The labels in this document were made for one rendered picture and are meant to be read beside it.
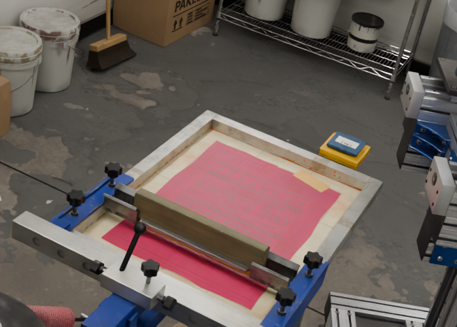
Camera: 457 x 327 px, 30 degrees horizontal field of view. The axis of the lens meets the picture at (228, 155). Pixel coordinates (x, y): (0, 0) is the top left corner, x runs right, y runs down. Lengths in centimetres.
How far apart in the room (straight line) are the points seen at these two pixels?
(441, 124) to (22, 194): 198
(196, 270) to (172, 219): 14
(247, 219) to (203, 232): 24
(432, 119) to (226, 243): 86
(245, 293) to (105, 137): 241
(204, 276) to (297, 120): 284
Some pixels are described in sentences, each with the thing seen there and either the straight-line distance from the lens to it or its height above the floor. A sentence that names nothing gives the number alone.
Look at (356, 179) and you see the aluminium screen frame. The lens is 248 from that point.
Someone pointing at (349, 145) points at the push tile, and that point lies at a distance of 266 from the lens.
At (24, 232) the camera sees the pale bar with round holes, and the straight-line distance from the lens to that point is 199.
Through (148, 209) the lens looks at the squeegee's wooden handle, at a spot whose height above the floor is 103.
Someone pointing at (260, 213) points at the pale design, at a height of 95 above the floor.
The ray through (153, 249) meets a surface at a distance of 209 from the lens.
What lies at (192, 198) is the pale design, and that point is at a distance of 228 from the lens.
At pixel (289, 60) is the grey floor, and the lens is 549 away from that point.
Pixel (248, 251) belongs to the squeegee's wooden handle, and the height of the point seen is 104.
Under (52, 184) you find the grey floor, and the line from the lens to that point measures 394.
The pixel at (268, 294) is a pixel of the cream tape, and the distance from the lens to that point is 203.
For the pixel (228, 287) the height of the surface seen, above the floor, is 95.
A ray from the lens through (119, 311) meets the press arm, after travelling 179.
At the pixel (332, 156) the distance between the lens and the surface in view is 264.
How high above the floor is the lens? 225
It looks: 31 degrees down
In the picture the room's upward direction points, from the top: 12 degrees clockwise
